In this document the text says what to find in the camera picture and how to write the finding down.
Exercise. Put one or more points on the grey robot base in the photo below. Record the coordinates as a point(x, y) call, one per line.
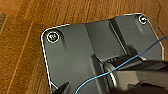
point(76, 50)

